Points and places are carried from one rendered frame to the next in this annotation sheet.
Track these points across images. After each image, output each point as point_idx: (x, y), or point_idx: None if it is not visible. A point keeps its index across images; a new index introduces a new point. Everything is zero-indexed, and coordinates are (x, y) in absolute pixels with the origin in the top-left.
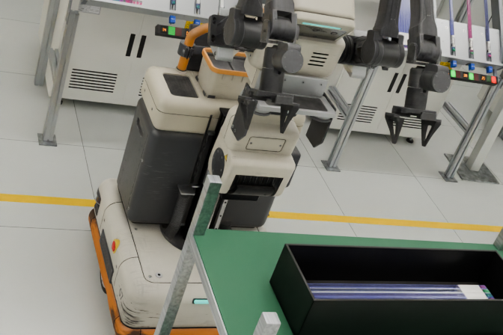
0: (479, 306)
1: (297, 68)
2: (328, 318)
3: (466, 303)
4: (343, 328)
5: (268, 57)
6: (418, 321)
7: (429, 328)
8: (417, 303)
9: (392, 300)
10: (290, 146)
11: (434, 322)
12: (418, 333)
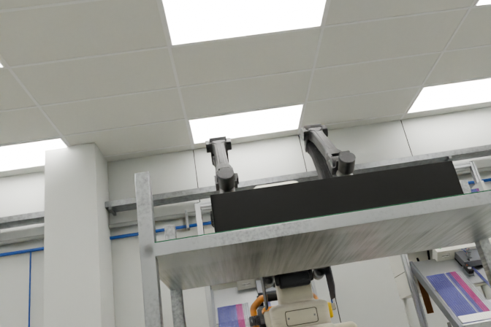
0: (391, 177)
1: (230, 175)
2: (237, 212)
3: (374, 175)
4: (259, 222)
5: (220, 191)
6: (336, 203)
7: (356, 209)
8: (318, 182)
9: (291, 183)
10: (324, 313)
11: (356, 201)
12: None
